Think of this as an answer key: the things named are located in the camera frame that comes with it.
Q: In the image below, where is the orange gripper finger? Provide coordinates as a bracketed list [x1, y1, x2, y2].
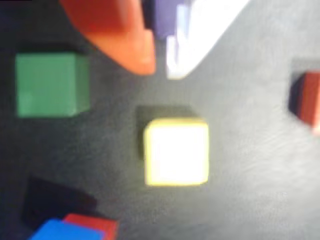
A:
[59, 0, 157, 76]

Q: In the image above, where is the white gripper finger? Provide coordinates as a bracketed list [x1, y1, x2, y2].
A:
[165, 0, 251, 81]

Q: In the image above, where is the blue wooden cube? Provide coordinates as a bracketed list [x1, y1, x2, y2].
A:
[28, 218, 106, 240]

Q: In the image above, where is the purple wooden cube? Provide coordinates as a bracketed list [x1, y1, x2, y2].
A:
[143, 0, 186, 40]

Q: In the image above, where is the green wooden cube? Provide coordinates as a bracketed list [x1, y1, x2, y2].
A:
[14, 51, 91, 119]

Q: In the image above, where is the brownish red wooden cube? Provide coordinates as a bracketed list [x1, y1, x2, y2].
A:
[288, 70, 320, 137]

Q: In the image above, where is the yellow wooden cube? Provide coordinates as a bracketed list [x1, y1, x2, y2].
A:
[143, 118, 210, 188]

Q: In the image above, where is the black table mat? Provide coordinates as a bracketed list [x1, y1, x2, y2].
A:
[0, 0, 320, 240]

